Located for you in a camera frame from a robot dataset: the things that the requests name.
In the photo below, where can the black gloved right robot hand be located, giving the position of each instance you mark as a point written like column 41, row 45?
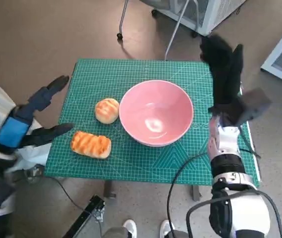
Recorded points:
column 224, row 74

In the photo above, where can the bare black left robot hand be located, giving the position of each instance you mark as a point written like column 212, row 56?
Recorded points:
column 13, row 131

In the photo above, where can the pink bowl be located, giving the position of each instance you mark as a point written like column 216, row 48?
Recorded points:
column 156, row 111

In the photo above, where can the long toy bread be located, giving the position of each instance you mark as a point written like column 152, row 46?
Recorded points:
column 91, row 145

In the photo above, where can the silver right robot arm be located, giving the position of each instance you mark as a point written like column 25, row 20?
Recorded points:
column 225, row 163

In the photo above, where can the round toy bread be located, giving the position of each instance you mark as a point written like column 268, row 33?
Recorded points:
column 107, row 110

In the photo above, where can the green cutting mat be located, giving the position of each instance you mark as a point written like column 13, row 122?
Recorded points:
column 93, row 74

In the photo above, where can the black bar stand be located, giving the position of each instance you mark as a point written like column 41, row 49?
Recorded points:
column 91, row 208

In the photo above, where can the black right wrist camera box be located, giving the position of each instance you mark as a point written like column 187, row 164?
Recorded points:
column 252, row 104

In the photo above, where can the metal frame chair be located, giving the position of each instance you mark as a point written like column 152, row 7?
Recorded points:
column 156, row 3

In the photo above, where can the table leg bracket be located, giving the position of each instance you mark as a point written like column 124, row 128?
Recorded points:
column 196, row 193
column 110, row 189

